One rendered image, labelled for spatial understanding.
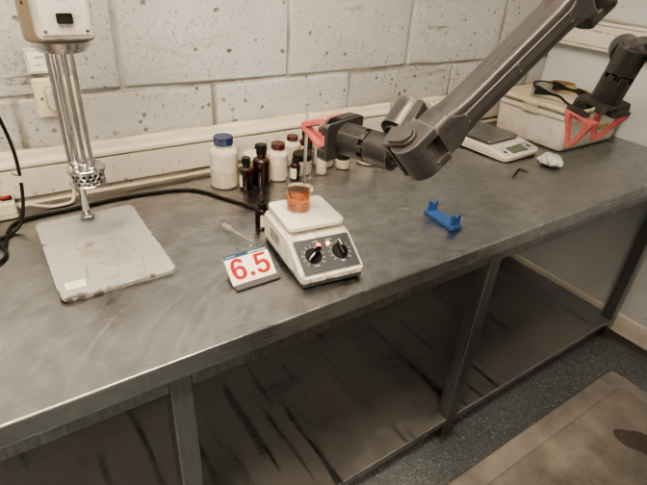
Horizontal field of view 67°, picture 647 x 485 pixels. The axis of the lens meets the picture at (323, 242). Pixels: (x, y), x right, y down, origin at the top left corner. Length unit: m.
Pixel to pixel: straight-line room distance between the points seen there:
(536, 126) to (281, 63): 0.92
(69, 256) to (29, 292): 0.11
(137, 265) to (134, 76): 0.50
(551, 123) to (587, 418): 0.95
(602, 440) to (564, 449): 0.11
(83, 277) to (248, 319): 0.32
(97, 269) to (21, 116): 0.44
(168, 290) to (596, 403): 1.07
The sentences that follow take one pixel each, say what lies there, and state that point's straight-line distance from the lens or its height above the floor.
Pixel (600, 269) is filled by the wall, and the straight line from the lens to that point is 2.35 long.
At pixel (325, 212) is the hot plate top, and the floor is 0.84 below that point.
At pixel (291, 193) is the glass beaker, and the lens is 0.96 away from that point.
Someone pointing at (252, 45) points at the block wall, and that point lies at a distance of 1.40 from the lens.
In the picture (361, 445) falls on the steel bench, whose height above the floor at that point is 0.08.
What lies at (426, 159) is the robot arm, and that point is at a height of 1.03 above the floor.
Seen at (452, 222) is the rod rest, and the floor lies 0.77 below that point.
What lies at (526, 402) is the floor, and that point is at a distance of 1.91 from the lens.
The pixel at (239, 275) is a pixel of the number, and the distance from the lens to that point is 0.92.
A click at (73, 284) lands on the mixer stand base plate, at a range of 0.97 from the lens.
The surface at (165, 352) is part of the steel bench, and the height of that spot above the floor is 0.75.
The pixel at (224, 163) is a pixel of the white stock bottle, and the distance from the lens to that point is 1.25.
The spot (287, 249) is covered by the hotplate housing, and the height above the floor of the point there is 0.80.
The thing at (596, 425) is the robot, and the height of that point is 0.36.
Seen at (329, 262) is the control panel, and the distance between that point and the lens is 0.92.
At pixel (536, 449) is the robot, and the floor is 0.37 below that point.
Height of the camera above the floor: 1.29
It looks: 31 degrees down
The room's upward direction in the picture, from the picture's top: 4 degrees clockwise
